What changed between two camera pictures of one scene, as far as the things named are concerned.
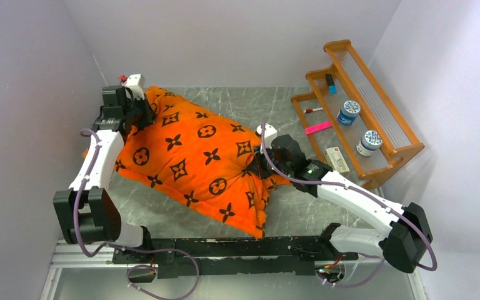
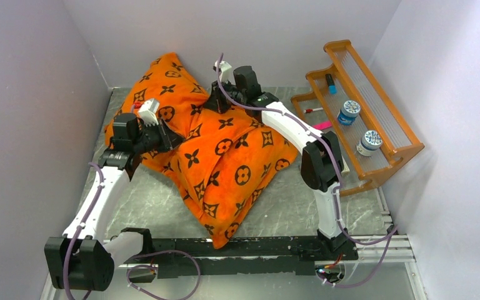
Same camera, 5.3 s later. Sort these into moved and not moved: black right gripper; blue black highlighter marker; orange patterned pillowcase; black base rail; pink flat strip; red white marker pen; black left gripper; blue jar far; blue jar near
Moved: black left gripper; black right gripper; orange patterned pillowcase
Not moved: pink flat strip; blue jar far; red white marker pen; blue jar near; black base rail; blue black highlighter marker
